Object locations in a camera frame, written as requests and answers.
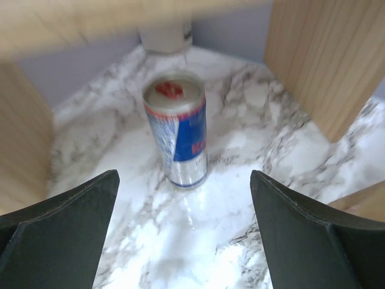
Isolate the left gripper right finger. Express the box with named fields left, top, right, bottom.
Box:
left=250, top=170, right=384, bottom=288

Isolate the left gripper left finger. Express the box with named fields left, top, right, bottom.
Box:
left=1, top=170, right=120, bottom=288

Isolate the blue silver drink can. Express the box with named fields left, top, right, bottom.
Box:
left=143, top=70, right=208, bottom=188

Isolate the wooden shelf unit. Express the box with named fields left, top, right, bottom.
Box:
left=1, top=1, right=384, bottom=214

